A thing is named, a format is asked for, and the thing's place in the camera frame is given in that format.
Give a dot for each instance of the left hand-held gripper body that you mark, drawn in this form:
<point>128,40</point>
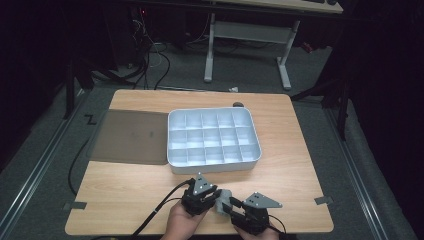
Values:
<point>196,200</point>

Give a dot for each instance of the white compartment storage box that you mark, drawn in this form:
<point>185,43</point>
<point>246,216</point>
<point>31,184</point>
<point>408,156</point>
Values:
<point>213,140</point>

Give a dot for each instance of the person's right hand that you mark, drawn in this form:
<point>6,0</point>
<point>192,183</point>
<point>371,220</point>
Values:
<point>258,236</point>

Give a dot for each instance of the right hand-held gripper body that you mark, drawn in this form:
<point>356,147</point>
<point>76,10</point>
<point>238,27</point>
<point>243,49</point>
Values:
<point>251,218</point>

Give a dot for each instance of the metal floor rail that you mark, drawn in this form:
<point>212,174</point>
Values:
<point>36,170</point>
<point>353,170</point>

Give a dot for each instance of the white metal frame desk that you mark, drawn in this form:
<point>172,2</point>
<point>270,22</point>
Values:
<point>250,31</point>

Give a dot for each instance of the grey sock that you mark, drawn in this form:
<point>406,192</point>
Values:
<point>223,196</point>

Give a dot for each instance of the small black round knob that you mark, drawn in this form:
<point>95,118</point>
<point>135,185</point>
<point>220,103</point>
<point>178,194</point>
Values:
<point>238,104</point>

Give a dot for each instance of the black metal stand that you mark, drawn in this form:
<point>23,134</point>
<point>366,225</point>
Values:
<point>340,100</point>
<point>70,86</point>

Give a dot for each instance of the white crumpled paper scrap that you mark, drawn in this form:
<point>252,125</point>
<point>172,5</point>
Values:
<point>233,89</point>

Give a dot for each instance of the person's left hand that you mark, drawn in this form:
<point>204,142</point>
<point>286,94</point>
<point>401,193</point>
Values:
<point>180,225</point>

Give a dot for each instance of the brown translucent box lid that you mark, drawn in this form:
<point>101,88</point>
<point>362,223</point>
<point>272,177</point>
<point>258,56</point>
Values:
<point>130,136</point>

